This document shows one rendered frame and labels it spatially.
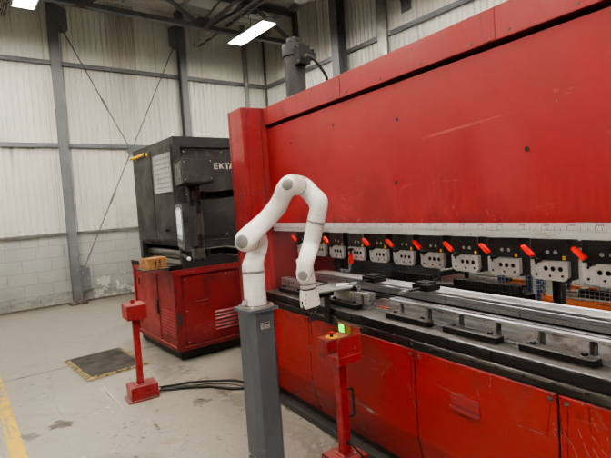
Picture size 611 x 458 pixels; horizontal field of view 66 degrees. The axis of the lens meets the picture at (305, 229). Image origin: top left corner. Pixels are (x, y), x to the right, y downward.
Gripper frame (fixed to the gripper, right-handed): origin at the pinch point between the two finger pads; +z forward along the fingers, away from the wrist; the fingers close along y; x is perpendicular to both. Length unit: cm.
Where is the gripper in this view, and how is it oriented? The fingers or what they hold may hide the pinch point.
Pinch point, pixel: (312, 316)
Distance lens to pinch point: 249.4
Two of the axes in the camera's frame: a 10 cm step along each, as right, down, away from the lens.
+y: -8.3, 1.7, -5.3
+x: 5.4, 0.1, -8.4
